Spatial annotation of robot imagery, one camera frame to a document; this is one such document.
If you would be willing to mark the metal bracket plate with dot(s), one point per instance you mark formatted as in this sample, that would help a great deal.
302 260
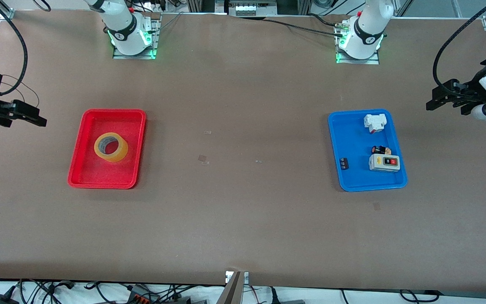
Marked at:
246 277

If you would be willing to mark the black plug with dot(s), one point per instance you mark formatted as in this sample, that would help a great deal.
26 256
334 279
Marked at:
287 301

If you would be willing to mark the white power strip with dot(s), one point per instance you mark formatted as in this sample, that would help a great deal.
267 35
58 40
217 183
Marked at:
251 8

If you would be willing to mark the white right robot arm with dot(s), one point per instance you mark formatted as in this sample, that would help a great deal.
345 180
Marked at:
125 25

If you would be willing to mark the orange connector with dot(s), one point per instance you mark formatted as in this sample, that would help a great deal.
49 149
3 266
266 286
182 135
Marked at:
139 296

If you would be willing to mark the red plastic tray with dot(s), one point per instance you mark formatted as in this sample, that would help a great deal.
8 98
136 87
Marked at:
87 169

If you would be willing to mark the metal corner bracket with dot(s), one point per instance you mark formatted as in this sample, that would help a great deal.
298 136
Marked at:
6 14

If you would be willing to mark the white connector block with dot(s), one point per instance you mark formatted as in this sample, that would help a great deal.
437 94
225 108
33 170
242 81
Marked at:
374 121

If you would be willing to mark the blue plastic tray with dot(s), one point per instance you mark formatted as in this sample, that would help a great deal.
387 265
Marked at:
361 179

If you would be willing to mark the yellow tape roll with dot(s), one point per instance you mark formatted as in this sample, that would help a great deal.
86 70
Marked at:
114 158

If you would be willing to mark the small black terminal block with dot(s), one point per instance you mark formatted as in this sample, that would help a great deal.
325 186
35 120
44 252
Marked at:
344 164

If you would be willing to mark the grey switch box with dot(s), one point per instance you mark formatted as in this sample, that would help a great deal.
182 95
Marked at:
378 165

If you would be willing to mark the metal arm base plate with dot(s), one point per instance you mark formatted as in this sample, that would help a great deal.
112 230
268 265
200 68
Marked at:
359 61
135 56

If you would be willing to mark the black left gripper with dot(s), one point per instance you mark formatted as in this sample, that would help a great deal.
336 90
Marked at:
474 88

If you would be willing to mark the black power adapter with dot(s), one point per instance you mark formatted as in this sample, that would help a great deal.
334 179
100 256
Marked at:
0 299

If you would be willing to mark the aluminium post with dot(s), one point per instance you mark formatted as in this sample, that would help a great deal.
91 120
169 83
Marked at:
230 293

